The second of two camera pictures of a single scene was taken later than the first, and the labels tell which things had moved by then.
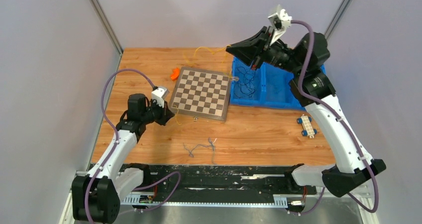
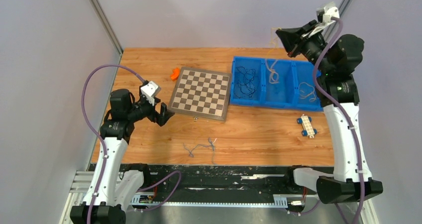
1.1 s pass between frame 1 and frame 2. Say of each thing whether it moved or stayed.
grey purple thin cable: stayed
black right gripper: moved
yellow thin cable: moved
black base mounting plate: stayed
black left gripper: stayed
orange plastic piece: stayed
